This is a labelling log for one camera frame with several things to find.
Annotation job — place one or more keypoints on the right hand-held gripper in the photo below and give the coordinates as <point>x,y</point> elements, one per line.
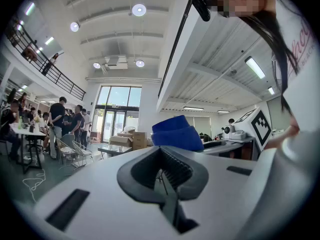
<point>261,134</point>

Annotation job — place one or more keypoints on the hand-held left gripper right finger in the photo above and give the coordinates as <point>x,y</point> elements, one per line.
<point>190,176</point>

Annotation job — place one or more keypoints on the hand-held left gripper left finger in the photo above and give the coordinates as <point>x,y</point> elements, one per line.
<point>136,176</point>

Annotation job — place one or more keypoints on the blue cloth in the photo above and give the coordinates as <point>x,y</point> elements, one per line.
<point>175,134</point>

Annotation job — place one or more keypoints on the person's right forearm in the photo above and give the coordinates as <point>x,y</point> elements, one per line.
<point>280,139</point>

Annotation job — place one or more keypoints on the long ceiling tube light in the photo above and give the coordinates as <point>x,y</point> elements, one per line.
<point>223,111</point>
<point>271,90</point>
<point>255,67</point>
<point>30,8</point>
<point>193,108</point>
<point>49,40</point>

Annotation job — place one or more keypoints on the tall closed cardboard box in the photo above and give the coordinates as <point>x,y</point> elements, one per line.
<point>139,140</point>

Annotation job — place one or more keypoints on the open cardboard box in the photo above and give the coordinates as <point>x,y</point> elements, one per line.
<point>120,141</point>

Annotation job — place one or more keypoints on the grey padded chair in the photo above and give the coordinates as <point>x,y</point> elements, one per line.
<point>68,137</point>

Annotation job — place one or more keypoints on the person's white printed t-shirt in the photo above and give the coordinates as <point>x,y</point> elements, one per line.
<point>307,84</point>

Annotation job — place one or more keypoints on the white power strip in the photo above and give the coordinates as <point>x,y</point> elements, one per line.
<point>27,158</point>

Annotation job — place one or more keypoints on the yellow flowers in vase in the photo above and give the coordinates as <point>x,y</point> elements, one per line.
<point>37,126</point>

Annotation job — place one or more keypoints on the black balcony railing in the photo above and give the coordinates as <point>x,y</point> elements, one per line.
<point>65,82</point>
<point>175,47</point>

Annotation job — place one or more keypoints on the round white ceiling lamp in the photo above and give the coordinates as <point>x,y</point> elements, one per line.
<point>140,63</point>
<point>74,26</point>
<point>96,65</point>
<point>139,9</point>

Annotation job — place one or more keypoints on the white ceiling air conditioner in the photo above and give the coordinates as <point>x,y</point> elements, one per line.
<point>116,63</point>

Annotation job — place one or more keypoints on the small black box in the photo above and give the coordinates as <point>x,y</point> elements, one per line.
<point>31,128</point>

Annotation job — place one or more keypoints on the white table with black legs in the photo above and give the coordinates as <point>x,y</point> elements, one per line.
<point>27,132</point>

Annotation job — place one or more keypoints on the green drink bottle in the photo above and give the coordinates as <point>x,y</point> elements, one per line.
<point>19,123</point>

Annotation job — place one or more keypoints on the person's head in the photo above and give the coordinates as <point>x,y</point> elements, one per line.
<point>245,1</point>

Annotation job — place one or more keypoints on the large glass window wall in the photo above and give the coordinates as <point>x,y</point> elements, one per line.
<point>118,96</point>

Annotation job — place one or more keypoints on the black head-worn camera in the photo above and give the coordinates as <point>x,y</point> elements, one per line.
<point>202,9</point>

